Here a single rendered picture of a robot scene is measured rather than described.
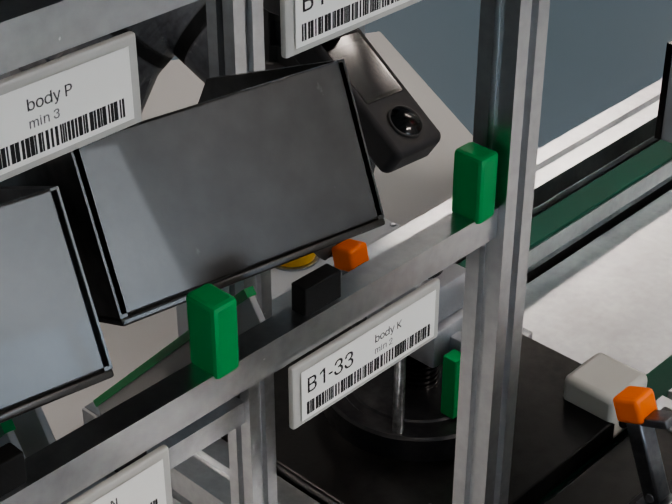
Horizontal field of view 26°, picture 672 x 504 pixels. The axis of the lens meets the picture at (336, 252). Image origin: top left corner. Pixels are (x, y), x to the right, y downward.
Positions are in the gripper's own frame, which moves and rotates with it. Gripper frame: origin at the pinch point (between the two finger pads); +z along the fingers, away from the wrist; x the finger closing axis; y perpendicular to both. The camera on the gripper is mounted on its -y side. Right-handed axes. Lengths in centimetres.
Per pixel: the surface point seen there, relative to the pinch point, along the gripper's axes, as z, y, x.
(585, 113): 107, 114, -209
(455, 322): 1.2, -11.6, -0.1
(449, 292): -1.1, -11.0, 0.1
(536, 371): 9.5, -12.8, -8.8
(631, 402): -0.6, -26.5, 1.0
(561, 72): 107, 133, -224
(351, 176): -26.3, -25.3, 25.5
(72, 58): -39, -30, 43
